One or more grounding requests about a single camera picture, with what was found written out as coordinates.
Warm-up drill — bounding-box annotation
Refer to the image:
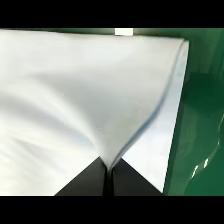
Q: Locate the white garment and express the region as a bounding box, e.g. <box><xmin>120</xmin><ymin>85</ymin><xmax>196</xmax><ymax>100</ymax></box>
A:
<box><xmin>0</xmin><ymin>29</ymin><xmax>190</xmax><ymax>197</ymax></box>

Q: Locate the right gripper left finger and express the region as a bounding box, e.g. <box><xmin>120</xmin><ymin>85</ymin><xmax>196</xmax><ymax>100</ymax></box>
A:
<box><xmin>54</xmin><ymin>156</ymin><xmax>108</xmax><ymax>197</ymax></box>

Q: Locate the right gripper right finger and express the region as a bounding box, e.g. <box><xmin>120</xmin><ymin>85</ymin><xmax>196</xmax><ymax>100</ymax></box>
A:
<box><xmin>110</xmin><ymin>157</ymin><xmax>164</xmax><ymax>197</ymax></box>

